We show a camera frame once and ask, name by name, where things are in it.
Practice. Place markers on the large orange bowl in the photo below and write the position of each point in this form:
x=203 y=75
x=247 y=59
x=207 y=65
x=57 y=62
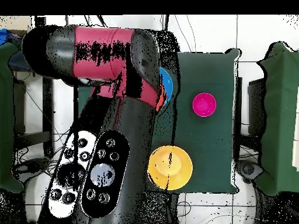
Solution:
x=179 y=168

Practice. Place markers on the dark green table cloth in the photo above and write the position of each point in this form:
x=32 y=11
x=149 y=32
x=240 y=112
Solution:
x=210 y=74

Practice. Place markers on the medium blue bowl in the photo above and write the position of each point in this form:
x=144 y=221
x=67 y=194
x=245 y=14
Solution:
x=168 y=81

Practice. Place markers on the black stand leg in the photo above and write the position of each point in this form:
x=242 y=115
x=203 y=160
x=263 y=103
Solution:
x=166 y=22

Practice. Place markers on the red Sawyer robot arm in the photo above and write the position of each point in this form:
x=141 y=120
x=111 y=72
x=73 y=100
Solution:
x=130 y=140

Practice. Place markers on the small crimson bowl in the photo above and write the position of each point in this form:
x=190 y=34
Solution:
x=204 y=105

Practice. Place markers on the dark bag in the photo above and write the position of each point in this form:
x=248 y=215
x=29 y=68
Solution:
x=17 y=63

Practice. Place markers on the black metal frame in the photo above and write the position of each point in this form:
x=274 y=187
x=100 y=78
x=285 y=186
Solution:
x=255 y=105
x=48 y=105

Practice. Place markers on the green side table cloth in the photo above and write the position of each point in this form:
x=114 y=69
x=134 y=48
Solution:
x=280 y=105
x=5 y=116

